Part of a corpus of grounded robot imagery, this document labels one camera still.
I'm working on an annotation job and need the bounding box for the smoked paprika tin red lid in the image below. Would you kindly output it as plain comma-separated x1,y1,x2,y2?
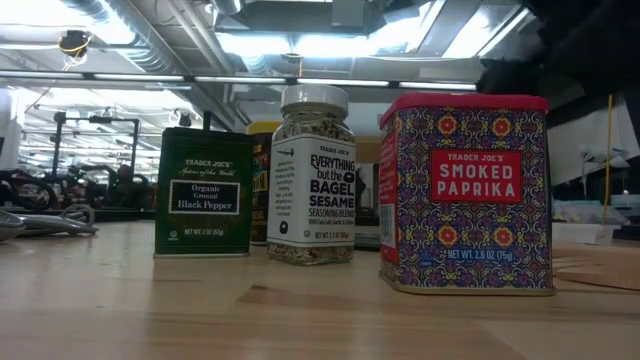
378,92,555,297

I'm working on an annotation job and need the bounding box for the bagel sesame seasoning glass jar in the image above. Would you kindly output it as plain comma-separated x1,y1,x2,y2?
266,83,357,267

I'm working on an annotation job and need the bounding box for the yellow lid dark spice jar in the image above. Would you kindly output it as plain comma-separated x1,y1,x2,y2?
245,119,284,247

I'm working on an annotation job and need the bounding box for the green black pepper tin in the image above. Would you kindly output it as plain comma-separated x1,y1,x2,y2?
153,127,255,260

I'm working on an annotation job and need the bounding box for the black bar with LED strips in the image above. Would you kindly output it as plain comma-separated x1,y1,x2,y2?
0,69,479,92

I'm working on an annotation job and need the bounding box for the plain wooden utensil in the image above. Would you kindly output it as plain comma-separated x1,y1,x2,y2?
553,257,640,291

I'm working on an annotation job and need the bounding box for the black background stand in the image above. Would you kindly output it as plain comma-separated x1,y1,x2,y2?
52,112,141,194

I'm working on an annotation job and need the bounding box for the black round ceiling fixture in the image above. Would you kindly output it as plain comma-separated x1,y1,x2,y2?
57,29,94,56

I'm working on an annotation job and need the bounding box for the black background equipment row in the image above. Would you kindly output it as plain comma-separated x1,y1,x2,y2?
0,164,156,211

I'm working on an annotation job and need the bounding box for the black metal rig frame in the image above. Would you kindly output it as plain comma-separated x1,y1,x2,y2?
0,207,381,225

